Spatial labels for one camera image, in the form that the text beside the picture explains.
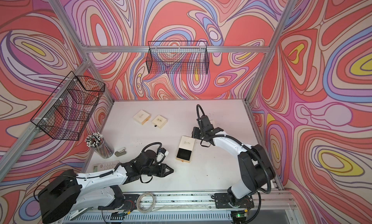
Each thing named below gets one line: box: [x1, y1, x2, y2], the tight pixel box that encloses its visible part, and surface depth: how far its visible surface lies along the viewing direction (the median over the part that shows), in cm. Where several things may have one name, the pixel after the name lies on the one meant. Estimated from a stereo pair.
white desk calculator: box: [93, 160, 120, 173], surface depth 85 cm
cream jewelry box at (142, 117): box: [132, 109, 152, 126], surface depth 108 cm
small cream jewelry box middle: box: [151, 114, 168, 129], surface depth 106 cm
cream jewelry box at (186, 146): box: [175, 135, 196, 163], surface depth 92 cm
